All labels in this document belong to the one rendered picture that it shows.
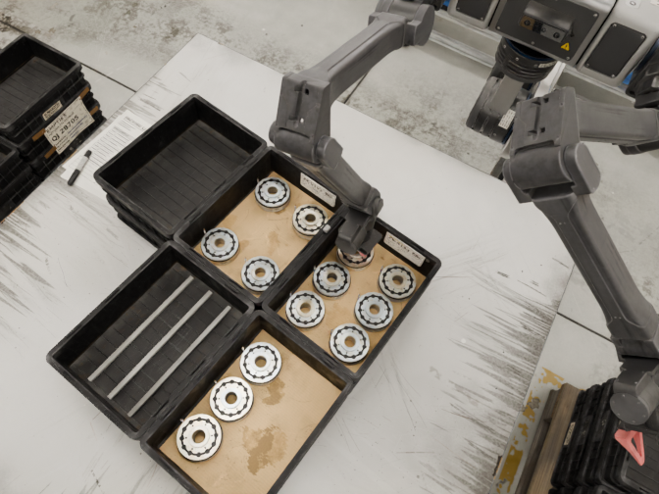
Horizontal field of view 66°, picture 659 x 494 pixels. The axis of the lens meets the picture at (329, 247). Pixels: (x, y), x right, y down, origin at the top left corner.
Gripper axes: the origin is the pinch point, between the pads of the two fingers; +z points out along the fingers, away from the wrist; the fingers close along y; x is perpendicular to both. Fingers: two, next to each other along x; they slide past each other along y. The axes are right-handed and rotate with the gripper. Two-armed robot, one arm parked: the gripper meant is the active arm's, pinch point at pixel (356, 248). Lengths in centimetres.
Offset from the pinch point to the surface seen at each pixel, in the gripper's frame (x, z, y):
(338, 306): -15.2, 4.2, 6.1
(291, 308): -24.5, 1.2, -2.6
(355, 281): -6.5, 4.2, 5.2
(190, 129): 1, 4, -66
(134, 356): -59, 4, -25
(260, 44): 109, 87, -141
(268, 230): -10.3, 4.0, -23.6
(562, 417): 28, 74, 89
